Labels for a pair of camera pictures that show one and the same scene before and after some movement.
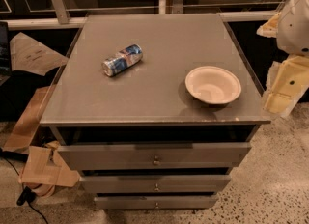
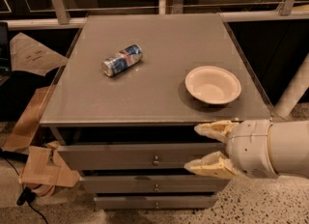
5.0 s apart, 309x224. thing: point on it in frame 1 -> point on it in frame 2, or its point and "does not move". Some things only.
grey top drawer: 154,155 does not move
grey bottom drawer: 155,202 does not move
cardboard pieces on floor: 44,167 does not move
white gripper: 294,25 -> 249,147
